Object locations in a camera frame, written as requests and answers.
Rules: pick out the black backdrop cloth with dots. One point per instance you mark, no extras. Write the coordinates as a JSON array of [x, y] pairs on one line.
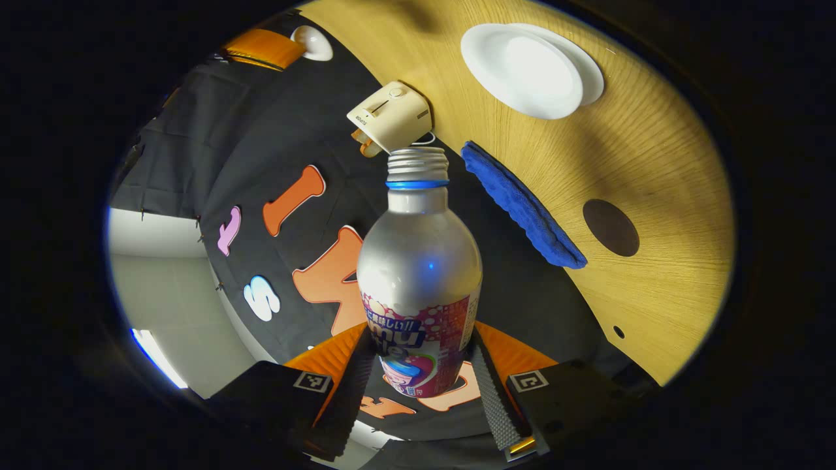
[[261, 150]]

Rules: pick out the white toaster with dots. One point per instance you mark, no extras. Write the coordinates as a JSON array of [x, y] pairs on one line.
[[392, 114]]

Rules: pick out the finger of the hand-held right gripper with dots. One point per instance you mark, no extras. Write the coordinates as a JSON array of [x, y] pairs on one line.
[[261, 47]]

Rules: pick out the silver water bottle red label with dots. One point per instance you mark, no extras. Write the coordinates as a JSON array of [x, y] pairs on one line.
[[418, 274]]

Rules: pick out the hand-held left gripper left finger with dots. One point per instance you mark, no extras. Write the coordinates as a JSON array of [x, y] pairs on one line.
[[356, 391]]

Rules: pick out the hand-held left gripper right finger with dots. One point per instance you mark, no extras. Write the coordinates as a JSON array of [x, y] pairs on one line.
[[493, 398]]

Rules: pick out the white teacup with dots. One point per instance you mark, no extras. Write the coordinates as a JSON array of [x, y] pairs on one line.
[[522, 72]]

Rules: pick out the dark round coaster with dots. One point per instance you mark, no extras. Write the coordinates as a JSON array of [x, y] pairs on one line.
[[610, 227]]

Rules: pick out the toast slice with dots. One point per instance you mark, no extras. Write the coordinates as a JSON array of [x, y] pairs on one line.
[[371, 149], [358, 135]]

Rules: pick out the blue towel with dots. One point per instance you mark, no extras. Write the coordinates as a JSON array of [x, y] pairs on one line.
[[522, 202]]

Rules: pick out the white saucer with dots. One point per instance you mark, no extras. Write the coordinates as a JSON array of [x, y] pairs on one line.
[[591, 72]]

